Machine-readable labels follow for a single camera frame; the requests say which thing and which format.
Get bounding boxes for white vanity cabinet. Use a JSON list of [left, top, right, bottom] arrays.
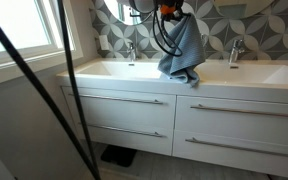
[[55, 58, 288, 180]]

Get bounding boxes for white rectangular sink basin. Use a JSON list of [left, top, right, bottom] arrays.
[[195, 62, 288, 86], [75, 60, 163, 80]]

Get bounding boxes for black bathroom scale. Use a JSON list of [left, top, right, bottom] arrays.
[[100, 144, 138, 168]]

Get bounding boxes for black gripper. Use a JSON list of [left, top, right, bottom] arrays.
[[169, 1, 187, 22]]

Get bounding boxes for white window frame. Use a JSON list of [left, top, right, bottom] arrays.
[[0, 0, 85, 73]]

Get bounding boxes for chrome faucet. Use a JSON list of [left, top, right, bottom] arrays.
[[126, 41, 139, 63], [228, 38, 246, 65]]

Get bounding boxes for blue-grey ribbed towel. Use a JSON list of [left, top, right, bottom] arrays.
[[157, 12, 207, 88]]

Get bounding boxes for white wall outlet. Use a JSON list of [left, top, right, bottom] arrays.
[[98, 34, 110, 52]]

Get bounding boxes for steel bar drawer handle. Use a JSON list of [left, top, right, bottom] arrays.
[[78, 121, 165, 139], [184, 136, 288, 160], [189, 103, 288, 120], [68, 92, 164, 106]]

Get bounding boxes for round wall mirror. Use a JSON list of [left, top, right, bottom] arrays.
[[103, 0, 160, 27], [212, 0, 276, 20]]

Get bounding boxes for black tripod leg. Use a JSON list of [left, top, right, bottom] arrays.
[[56, 0, 102, 178], [0, 2, 102, 180]]

